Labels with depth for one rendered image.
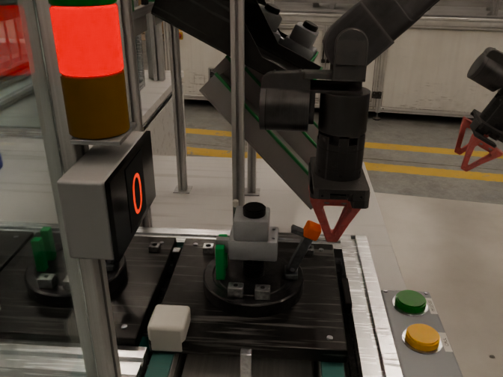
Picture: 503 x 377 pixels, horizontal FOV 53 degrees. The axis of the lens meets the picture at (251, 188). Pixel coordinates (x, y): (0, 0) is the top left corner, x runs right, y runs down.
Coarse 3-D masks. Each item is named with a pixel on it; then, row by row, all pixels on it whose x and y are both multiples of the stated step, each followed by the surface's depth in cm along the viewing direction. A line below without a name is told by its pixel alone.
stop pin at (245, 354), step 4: (244, 348) 60; (240, 352) 60; (244, 352) 60; (248, 352) 60; (240, 356) 60; (244, 356) 60; (248, 356) 60; (240, 360) 60; (244, 360) 60; (248, 360) 60; (240, 364) 60; (244, 364) 60; (248, 364) 60; (240, 368) 60; (244, 368) 60; (248, 368) 60; (240, 372) 61; (244, 372) 61; (248, 372) 61; (240, 376) 61; (244, 376) 61; (248, 376) 61
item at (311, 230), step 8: (312, 224) 66; (296, 232) 66; (304, 232) 66; (312, 232) 66; (320, 232) 66; (304, 240) 67; (312, 240) 67; (296, 248) 68; (304, 248) 67; (296, 256) 68; (304, 256) 68; (288, 264) 69; (296, 264) 68
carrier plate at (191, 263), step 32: (192, 256) 78; (320, 256) 78; (192, 288) 70; (320, 288) 70; (192, 320) 64; (224, 320) 64; (256, 320) 64; (288, 320) 64; (320, 320) 64; (192, 352) 61; (224, 352) 61; (256, 352) 61; (288, 352) 60; (320, 352) 60
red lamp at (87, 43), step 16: (64, 16) 36; (80, 16) 36; (96, 16) 37; (112, 16) 38; (64, 32) 37; (80, 32) 37; (96, 32) 37; (112, 32) 38; (64, 48) 37; (80, 48) 37; (96, 48) 37; (112, 48) 38; (64, 64) 38; (80, 64) 38; (96, 64) 38; (112, 64) 39
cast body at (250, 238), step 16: (240, 208) 67; (256, 208) 65; (240, 224) 64; (256, 224) 64; (224, 240) 68; (240, 240) 66; (256, 240) 65; (272, 240) 66; (240, 256) 67; (256, 256) 66; (272, 256) 66
